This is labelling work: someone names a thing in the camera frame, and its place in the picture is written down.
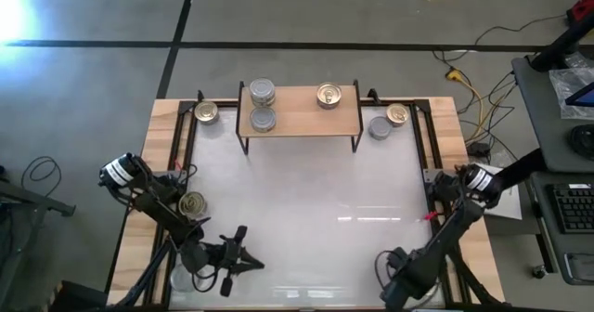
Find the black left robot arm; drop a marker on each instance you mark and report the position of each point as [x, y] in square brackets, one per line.
[158, 203]

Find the grey metal stand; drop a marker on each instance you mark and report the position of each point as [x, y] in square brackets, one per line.
[37, 199]

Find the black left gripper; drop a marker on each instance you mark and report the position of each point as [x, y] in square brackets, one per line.
[218, 258]

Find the white paper sheet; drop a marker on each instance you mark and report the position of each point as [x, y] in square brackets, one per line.
[510, 205]

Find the grey tablet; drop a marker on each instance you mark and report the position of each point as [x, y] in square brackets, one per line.
[580, 265]

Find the black power adapter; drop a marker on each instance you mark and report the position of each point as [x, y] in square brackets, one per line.
[478, 148]

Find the black case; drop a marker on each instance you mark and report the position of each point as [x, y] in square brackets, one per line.
[76, 298]

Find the black keyboard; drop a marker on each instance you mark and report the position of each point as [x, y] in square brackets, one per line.
[573, 210]

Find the black metal table frame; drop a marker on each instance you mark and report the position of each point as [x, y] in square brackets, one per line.
[419, 140]

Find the red tape tag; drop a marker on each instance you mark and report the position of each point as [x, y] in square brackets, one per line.
[176, 164]
[429, 217]

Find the desk caster wheel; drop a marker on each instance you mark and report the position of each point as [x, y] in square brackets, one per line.
[538, 271]

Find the clear plastic bag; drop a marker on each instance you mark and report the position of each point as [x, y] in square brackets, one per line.
[561, 82]

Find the office desk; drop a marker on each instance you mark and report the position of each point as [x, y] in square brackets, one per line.
[543, 131]

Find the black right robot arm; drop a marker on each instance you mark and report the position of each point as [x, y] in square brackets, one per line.
[445, 233]

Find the black round device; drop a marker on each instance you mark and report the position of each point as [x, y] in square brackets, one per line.
[584, 140]

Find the gold lid blue label can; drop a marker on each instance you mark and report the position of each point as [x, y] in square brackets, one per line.
[329, 94]
[206, 111]
[397, 113]
[192, 204]

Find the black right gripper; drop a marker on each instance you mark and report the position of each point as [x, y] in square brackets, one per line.
[410, 272]

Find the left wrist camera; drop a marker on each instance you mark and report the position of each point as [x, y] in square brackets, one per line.
[227, 250]

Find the wooden shelf with black frame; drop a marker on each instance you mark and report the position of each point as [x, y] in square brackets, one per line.
[301, 112]

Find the silver lid green label can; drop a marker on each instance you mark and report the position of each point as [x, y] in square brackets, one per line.
[262, 119]
[379, 128]
[178, 279]
[262, 89]

